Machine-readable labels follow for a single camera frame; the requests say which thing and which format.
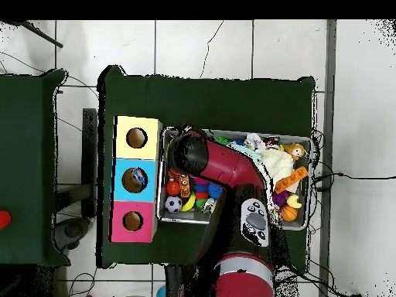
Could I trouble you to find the small soccer ball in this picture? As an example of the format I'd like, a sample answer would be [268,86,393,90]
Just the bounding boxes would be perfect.
[165,196,183,214]

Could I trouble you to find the mint green muslin cloth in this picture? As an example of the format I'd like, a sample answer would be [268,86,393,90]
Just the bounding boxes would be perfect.
[231,143,261,159]

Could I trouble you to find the small red ball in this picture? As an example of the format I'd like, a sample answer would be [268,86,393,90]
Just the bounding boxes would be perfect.
[166,180,182,197]

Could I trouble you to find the black cable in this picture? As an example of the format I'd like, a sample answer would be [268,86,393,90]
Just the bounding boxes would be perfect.
[311,172,396,188]

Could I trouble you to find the blue spiky rubber ball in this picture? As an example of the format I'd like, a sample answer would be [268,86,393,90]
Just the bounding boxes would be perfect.
[207,183,224,200]

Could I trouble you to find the small brown plush doll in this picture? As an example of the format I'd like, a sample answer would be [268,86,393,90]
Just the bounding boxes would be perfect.
[283,142,308,162]

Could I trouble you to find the cream muslin cloth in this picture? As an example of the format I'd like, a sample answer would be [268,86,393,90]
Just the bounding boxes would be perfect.
[259,148,295,186]

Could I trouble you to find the small orange basketball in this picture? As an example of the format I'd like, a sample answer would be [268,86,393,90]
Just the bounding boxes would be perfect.
[281,205,299,223]

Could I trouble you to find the clear plastic packet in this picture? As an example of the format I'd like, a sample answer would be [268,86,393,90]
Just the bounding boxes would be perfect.
[128,169,149,190]

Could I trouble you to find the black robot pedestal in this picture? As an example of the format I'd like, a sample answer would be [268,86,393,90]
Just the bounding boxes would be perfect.
[163,265,217,297]

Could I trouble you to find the wooden box with three holes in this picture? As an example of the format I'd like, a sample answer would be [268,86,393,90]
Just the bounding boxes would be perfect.
[110,114,163,244]

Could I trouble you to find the orange plastic toy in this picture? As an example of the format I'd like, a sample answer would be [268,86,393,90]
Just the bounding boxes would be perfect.
[275,166,309,195]

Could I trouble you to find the green cloth side table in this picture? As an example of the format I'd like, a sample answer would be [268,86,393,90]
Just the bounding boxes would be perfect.
[0,69,68,267]

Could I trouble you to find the shallow clear mesh bin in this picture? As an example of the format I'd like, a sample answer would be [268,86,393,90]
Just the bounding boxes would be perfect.
[159,128,312,231]

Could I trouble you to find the orange toy block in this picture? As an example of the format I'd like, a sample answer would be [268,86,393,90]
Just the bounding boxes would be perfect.
[179,176,193,199]

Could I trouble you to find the small red round object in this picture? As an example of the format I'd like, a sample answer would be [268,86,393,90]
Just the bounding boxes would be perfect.
[0,210,12,230]

